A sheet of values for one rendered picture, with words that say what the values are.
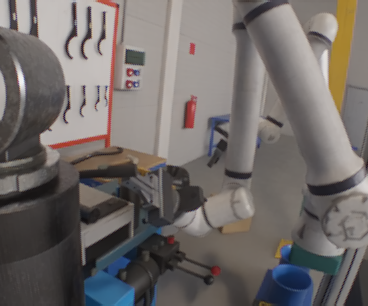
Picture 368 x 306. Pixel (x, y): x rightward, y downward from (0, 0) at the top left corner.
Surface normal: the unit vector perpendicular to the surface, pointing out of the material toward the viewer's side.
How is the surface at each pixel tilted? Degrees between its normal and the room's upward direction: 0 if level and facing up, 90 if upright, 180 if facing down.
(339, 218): 95
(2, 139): 90
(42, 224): 90
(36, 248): 90
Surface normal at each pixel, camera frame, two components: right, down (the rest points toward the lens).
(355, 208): -0.26, 0.26
